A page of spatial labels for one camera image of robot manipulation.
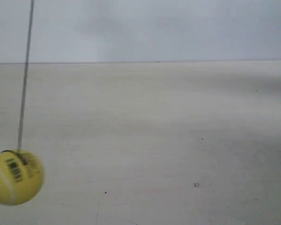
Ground yellow tennis ball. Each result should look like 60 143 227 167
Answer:
0 150 44 206

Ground thin black hanging string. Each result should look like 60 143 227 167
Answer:
17 0 35 152

